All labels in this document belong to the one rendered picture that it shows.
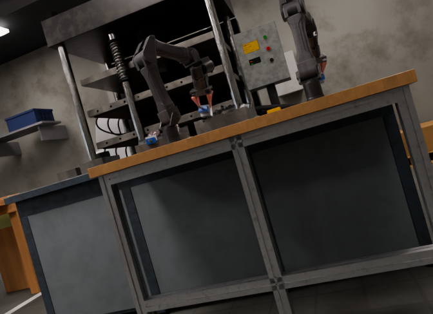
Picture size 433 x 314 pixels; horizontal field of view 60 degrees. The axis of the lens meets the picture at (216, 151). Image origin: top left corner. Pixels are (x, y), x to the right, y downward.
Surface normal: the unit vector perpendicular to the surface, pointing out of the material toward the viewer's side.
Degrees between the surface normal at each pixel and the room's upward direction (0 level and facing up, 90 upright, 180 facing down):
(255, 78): 90
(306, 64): 78
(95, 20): 90
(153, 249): 90
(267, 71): 90
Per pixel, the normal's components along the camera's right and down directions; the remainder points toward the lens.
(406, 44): -0.27, 0.07
